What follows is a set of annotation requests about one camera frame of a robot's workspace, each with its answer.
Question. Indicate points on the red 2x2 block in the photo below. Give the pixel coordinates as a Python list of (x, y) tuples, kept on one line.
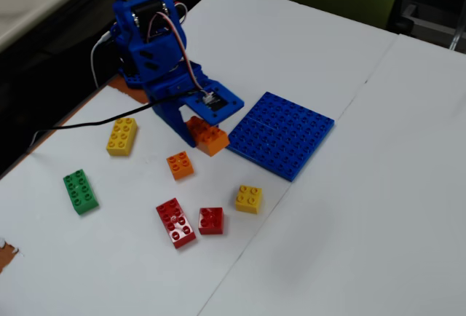
[(211, 220)]

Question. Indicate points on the orange 2x2 block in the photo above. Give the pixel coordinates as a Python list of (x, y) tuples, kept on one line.
[(180, 165)]

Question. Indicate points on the green 2x4 block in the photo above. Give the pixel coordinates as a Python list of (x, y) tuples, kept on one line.
[(80, 192)]

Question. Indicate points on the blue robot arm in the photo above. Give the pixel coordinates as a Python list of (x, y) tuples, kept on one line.
[(145, 39)]

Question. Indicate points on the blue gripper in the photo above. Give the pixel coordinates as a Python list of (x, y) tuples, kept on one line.
[(171, 95)]

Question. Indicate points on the grey metal frame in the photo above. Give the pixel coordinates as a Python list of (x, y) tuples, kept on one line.
[(429, 24)]

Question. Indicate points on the yellow 2x4 block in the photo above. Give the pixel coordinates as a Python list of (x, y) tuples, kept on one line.
[(122, 135)]

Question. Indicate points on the orange 2x4 block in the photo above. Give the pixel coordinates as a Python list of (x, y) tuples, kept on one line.
[(211, 139)]

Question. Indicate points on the yellow 2x2 block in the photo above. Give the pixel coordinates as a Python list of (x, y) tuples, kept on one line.
[(248, 198)]

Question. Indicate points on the red 2x4 block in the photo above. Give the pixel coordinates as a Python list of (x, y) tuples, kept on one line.
[(176, 223)]

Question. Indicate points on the blue 8x8 baseplate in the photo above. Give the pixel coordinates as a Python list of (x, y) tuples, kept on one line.
[(284, 137)]

